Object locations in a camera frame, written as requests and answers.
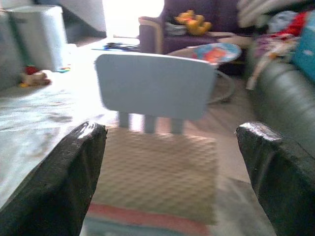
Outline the grey mesh playpen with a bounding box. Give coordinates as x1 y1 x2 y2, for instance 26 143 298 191
0 9 22 91

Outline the purple armchair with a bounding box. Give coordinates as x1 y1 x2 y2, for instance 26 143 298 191
138 0 249 55

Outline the pink patterned cloth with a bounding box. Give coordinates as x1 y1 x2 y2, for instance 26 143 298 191
246 34 298 90

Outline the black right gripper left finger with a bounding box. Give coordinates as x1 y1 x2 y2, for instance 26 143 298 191
0 121 108 236

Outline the red garment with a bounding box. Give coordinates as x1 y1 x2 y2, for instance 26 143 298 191
270 11 308 40

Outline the blue storage box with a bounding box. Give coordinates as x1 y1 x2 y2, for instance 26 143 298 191
291 12 315 77

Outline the pink dotted pillow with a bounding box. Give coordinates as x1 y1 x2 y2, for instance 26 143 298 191
87 204 212 236

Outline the beige and red plush toy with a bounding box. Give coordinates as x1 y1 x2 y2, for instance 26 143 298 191
19 65 52 88

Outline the beige dotted pillow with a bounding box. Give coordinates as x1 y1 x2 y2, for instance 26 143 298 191
92 127 220 226

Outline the colourful baby bouncer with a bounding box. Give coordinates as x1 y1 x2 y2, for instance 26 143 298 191
169 42 243 104

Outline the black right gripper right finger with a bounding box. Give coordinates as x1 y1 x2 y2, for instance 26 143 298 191
235 121 315 236

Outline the green leather sofa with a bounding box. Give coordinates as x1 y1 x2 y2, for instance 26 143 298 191
246 59 315 173

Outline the blue floor mat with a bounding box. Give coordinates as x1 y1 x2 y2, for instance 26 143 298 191
92 42 141 51

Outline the yellow plush toy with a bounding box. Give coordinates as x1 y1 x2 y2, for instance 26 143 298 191
174 9 213 35

